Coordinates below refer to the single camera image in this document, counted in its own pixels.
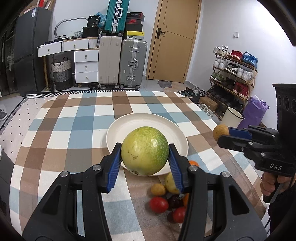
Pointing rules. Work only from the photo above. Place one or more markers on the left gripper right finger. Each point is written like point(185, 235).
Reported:
point(234, 217)

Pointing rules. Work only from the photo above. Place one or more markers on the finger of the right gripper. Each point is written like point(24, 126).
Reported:
point(233, 143)
point(239, 133)

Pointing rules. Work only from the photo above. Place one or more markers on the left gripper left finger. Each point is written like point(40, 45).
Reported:
point(72, 208)

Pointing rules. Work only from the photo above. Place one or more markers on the brown longan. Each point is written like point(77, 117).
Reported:
point(158, 189)
point(219, 131)

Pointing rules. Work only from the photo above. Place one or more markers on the red cherry tomato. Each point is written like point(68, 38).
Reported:
point(179, 214)
point(158, 204)

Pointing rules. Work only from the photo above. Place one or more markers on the orange mandarin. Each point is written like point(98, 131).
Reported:
point(193, 163)
point(186, 199)

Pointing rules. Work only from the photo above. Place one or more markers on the large yellow passion fruit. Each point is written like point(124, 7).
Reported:
point(170, 184)

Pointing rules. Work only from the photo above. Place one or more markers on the green yellow passion fruit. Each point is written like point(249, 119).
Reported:
point(144, 151)

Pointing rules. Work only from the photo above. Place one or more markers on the right hand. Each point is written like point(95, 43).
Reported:
point(268, 185)

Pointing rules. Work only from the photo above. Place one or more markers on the white enamel bucket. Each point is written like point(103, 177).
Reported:
point(232, 118)

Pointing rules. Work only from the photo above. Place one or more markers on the purple bag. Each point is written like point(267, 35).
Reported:
point(253, 112)

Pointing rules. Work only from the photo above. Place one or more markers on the orange mandarin on table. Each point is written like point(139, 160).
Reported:
point(186, 199)

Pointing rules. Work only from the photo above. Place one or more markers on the wooden shoe rack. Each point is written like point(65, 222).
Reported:
point(232, 80)

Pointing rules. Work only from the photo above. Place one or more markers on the brown longan on table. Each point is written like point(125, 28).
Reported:
point(158, 189)

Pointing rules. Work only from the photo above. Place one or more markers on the checkered tablecloth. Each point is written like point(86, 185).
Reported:
point(50, 134)

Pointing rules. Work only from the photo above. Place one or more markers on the cream round plate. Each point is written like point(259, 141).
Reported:
point(121, 127)

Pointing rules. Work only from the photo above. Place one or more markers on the wooden door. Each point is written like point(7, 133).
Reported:
point(173, 40)

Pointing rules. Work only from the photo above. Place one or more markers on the silver suitcase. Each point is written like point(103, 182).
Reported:
point(132, 60)

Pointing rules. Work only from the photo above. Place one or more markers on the woven laundry basket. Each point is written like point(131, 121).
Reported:
point(62, 74)

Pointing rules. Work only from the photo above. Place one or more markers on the stacked shoe boxes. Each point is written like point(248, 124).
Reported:
point(133, 26)

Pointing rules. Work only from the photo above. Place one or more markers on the beige suitcase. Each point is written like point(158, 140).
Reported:
point(108, 61)

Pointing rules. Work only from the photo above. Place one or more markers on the white drawer cabinet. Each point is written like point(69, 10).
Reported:
point(86, 54)

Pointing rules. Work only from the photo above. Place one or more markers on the teal suitcase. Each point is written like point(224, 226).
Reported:
point(116, 17)

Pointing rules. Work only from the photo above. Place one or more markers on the black refrigerator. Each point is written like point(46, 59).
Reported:
point(32, 30)

